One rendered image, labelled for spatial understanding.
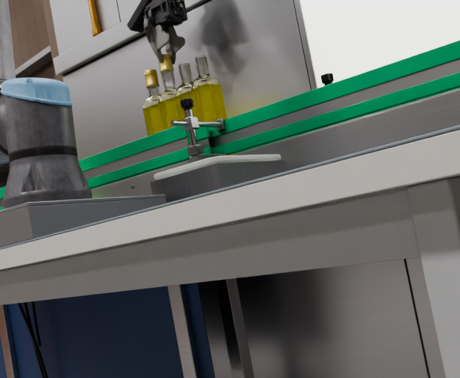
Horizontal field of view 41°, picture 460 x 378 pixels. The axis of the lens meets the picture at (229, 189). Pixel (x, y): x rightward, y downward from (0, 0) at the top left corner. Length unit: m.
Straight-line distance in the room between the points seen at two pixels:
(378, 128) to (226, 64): 0.57
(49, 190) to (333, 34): 0.77
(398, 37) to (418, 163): 0.94
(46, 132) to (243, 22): 0.72
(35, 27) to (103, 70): 5.01
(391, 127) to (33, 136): 0.65
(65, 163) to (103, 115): 0.95
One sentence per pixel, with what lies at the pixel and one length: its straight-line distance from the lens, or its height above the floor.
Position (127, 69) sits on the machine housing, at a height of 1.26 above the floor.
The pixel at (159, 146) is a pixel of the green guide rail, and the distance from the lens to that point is 1.45.
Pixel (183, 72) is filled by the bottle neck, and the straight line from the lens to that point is 1.57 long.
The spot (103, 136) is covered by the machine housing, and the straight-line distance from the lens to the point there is 2.03.
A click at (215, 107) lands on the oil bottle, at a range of 1.49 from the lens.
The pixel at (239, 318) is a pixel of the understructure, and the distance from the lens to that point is 1.57.
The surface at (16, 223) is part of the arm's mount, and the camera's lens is 1.02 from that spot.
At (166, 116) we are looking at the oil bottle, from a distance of 1.58.
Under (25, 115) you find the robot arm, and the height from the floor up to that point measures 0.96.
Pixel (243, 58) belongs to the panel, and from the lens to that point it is 1.62.
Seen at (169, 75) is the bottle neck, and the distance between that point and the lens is 1.60.
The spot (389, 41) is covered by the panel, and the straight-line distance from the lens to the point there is 1.43.
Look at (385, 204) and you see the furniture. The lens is 0.57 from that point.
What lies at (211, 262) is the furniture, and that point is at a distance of 0.72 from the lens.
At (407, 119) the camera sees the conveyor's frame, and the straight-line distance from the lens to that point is 1.19.
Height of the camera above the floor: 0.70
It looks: 4 degrees up
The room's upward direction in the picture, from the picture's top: 11 degrees counter-clockwise
